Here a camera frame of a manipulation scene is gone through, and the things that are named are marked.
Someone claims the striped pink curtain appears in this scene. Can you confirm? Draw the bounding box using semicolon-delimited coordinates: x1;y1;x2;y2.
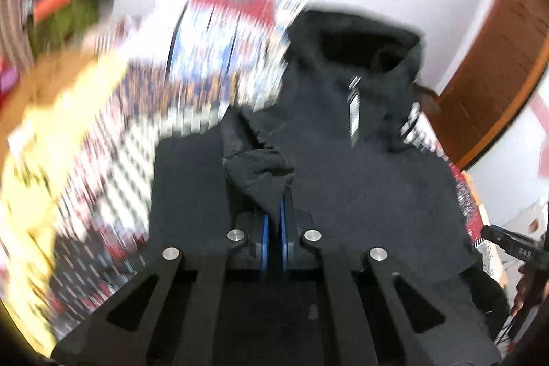
1;0;33;71

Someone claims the person right hand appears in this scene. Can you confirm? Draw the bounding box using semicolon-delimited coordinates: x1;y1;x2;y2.
510;264;535;317

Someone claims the yellow printed garment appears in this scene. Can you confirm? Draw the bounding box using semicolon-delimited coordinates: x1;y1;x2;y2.
1;52;128;356

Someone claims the brown cardboard box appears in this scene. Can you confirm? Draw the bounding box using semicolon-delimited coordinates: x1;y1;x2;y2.
1;49;97;164

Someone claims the black zip hoodie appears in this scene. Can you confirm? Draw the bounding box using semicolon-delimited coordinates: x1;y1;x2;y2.
149;9;507;365

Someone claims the brown wooden door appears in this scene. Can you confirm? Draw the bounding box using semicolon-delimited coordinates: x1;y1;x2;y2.
428;0;548;168

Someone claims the patchwork patterned bedspread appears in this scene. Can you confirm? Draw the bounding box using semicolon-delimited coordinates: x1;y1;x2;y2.
48;8;508;340

